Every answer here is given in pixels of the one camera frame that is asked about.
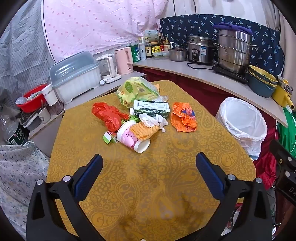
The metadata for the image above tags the beige curtain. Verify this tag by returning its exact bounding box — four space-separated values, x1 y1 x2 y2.
264 0 289 47

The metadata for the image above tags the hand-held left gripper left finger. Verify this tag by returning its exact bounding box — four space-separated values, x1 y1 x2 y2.
26 153 104 241

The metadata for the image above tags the blue plastic basin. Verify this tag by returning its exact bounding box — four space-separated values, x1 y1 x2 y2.
248 75 277 98

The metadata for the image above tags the black power cable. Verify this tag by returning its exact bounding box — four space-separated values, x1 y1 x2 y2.
187 62 214 70

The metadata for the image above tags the grey patterned sheet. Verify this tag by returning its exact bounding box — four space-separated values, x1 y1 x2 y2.
0 0 56 112

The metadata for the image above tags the orange corrugated paper sleeve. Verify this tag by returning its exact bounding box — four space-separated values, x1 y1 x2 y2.
130 122 160 141

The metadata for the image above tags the black induction cooker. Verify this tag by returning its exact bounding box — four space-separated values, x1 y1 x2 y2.
212 64 250 84

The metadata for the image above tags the red plastic basin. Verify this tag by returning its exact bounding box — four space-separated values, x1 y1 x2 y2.
16 84 50 113

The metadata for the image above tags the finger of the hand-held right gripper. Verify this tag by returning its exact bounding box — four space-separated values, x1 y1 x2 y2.
269 139 296 179

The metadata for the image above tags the white bottle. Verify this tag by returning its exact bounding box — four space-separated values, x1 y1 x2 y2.
139 43 147 61

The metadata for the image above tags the green cloth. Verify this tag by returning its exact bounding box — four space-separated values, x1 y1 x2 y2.
276 108 296 158

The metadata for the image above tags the clear storage box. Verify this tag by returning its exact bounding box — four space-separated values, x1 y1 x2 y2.
22 102 64 131

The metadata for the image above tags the green yellow plastic bag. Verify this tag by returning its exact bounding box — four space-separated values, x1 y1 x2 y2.
116 76 161 109

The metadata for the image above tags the bin with white bag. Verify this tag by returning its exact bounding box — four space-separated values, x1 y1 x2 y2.
215 97 268 160

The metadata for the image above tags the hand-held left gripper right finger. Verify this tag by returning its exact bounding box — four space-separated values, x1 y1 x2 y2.
195 152 272 241

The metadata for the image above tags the grey counter board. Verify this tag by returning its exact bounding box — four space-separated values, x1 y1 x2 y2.
133 54 288 128

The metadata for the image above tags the light green small box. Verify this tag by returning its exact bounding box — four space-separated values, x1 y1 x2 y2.
102 130 119 144

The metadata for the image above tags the purple cloth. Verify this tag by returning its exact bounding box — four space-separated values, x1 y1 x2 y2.
213 22 253 35

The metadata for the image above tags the white plastic jar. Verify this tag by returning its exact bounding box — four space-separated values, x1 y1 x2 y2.
142 30 160 43

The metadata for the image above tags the white dish box grey lid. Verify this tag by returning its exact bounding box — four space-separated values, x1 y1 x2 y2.
49 50 102 105

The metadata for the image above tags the pink dotted sheet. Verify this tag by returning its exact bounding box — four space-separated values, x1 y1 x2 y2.
42 0 170 63

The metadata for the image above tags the yellow electric pot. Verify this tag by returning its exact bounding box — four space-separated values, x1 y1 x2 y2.
272 76 295 110

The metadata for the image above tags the orange snack packet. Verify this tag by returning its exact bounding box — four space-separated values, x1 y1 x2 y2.
170 102 198 132

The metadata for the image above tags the dark sauce bottle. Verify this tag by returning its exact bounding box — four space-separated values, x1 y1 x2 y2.
144 37 152 59

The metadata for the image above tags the yellow patterned tablecloth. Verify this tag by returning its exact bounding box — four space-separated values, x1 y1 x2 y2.
46 80 256 241

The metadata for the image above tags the green tin can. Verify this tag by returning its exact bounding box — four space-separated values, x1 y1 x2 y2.
128 44 141 63

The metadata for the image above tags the yellow blue colander bowl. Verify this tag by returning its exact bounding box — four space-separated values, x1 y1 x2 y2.
248 72 277 88
248 65 278 84

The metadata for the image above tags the blue printed cloth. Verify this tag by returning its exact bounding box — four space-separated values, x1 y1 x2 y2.
159 14 285 77

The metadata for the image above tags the stacked steel steamer pot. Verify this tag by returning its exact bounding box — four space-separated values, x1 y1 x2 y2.
213 29 259 75

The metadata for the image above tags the pink paper cup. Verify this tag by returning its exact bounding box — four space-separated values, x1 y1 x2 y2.
116 120 151 154

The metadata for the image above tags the pink electric kettle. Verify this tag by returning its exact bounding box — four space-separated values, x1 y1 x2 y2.
114 47 134 75

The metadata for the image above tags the dark green white carton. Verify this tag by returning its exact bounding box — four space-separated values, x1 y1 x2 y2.
129 100 171 120

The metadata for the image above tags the white glass kettle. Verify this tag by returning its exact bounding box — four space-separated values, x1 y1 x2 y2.
96 54 122 84

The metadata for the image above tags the steel rice cooker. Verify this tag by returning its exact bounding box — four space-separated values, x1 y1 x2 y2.
186 35 216 65

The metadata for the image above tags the white cup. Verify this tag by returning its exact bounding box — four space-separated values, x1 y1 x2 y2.
42 84 58 107

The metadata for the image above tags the clear plastic bottle dark label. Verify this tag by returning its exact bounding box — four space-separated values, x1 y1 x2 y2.
0 115 29 145

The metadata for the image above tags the small steel pot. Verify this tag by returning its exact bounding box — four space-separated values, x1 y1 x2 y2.
168 46 188 62

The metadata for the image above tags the red plastic bag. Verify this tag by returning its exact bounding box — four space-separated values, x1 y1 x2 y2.
92 102 130 132

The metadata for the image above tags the floral cloth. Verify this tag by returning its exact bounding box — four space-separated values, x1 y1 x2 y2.
0 141 50 232

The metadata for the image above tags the white tissue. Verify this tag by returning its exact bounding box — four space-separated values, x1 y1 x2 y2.
139 113 169 133

